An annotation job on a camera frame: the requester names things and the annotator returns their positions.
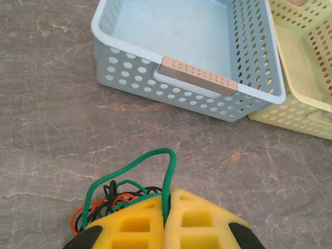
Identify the green perforated plastic basket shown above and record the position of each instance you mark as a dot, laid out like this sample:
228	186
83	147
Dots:
295	52

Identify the blue perforated plastic basket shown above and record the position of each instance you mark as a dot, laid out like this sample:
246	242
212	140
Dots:
181	33

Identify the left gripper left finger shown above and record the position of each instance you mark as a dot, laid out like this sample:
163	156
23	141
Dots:
135	228

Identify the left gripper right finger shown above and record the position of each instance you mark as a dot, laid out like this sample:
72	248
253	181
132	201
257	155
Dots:
197	223

